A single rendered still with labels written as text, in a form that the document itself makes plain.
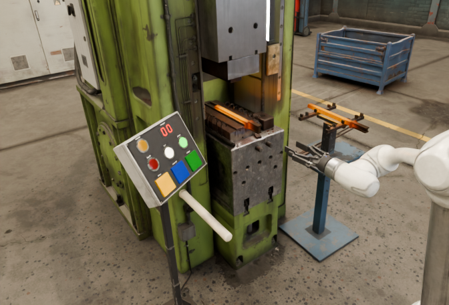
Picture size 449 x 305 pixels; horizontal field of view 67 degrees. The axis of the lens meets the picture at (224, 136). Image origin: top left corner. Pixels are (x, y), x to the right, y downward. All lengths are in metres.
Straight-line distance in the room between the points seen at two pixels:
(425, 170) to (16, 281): 2.46
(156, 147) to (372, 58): 4.31
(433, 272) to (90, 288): 1.96
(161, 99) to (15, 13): 5.13
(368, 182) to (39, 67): 6.08
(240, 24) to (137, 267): 1.68
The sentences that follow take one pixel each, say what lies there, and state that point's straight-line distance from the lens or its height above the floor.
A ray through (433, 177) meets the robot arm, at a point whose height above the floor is 1.35.
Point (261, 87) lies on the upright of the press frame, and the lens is 2.07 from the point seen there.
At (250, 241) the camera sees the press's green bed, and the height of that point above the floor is 0.15.
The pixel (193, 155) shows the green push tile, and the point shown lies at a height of 1.03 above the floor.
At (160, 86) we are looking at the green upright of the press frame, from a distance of 1.68.
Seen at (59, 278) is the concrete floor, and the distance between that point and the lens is 2.63.
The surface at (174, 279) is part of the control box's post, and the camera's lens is 1.99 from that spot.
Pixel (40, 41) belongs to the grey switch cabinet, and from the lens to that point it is 6.74.
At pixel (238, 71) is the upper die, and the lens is 1.72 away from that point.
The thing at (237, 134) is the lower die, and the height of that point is 0.95.
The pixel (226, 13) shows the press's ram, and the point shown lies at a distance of 1.63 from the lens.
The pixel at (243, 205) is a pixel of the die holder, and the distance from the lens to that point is 2.04.
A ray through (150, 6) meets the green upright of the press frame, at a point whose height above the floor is 1.63.
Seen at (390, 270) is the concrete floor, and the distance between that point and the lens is 2.57.
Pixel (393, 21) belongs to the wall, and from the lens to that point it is 9.97.
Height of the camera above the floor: 1.80
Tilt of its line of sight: 28 degrees down
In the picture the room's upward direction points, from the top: 3 degrees counter-clockwise
